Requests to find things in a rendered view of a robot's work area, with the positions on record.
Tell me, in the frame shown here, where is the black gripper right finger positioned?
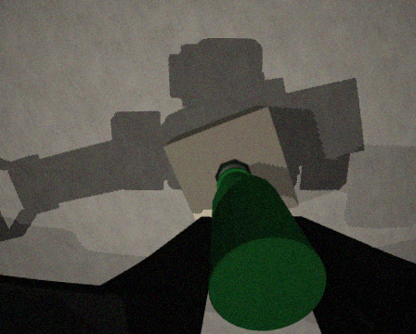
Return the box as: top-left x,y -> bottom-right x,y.
293,216 -> 416,334

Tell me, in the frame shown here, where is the dark green cylinder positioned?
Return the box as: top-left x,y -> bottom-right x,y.
208,175 -> 327,331

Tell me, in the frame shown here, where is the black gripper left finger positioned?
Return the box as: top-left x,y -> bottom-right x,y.
0,216 -> 212,334

